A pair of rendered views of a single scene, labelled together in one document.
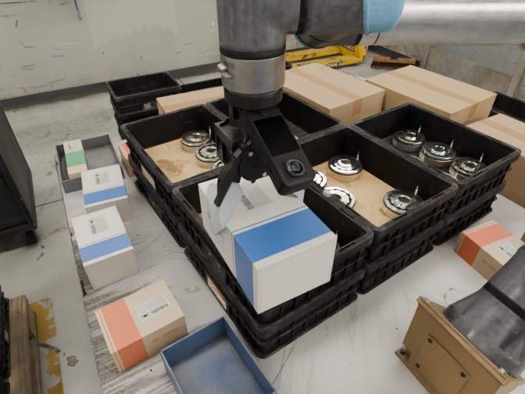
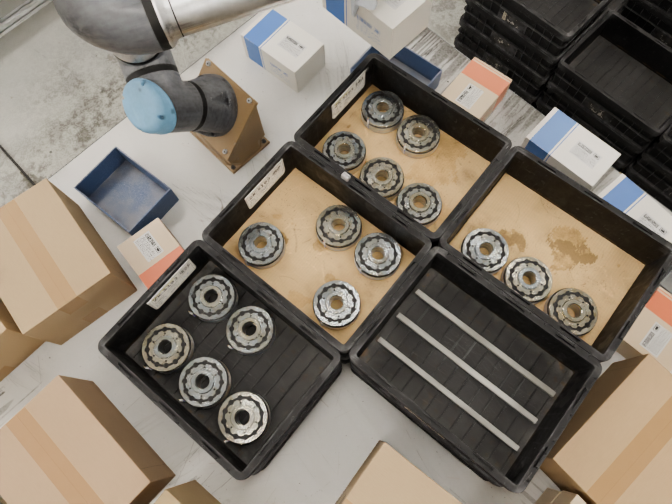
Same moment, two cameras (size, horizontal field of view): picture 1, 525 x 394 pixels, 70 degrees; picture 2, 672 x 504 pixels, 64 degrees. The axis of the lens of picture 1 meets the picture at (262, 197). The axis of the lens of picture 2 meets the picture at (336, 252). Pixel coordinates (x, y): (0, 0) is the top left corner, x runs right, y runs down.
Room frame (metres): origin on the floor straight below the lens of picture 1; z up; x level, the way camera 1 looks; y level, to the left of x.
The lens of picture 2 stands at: (1.22, -0.29, 1.98)
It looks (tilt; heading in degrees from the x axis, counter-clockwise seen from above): 72 degrees down; 168
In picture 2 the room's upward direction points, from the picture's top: 5 degrees counter-clockwise
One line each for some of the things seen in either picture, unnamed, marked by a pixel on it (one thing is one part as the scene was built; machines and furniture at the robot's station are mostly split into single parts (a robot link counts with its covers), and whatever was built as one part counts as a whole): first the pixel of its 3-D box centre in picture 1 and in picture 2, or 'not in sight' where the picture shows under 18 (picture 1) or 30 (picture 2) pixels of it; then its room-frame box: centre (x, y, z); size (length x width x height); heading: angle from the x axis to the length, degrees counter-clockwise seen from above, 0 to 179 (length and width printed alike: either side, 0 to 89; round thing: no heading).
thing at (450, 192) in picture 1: (358, 171); (316, 241); (0.83, -0.26, 0.92); 0.40 x 0.30 x 0.02; 34
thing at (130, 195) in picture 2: not in sight; (127, 193); (0.50, -0.68, 0.74); 0.20 x 0.15 x 0.07; 35
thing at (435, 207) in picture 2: not in sight; (419, 203); (0.79, 0.00, 0.86); 0.10 x 0.10 x 0.01
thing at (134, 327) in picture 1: (142, 323); (473, 96); (0.49, 0.27, 0.74); 0.16 x 0.12 x 0.07; 124
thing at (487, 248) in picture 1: (497, 254); (160, 260); (0.70, -0.63, 0.74); 0.16 x 0.12 x 0.07; 23
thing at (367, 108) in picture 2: not in sight; (382, 108); (0.53, -0.01, 0.86); 0.10 x 0.10 x 0.01
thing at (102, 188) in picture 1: (106, 195); (629, 223); (0.95, 0.50, 0.75); 0.20 x 0.12 x 0.09; 24
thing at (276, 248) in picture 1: (262, 231); (375, 0); (0.42, 0.00, 1.09); 0.20 x 0.12 x 0.09; 28
